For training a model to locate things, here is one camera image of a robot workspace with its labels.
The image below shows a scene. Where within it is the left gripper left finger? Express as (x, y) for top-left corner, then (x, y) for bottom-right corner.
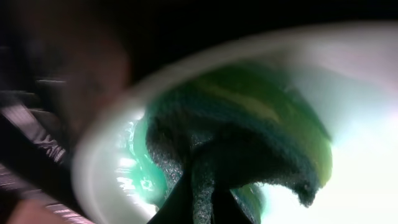
(147, 174), (193, 224)

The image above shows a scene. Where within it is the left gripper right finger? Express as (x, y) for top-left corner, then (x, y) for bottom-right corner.
(211, 190), (252, 224)

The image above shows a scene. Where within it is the green dish sponge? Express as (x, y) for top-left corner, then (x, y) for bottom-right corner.
(145, 63), (333, 223)

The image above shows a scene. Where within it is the white plate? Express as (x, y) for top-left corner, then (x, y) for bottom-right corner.
(72, 22), (397, 223)

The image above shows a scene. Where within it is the round black tray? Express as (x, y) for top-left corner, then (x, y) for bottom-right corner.
(1, 80), (88, 218)

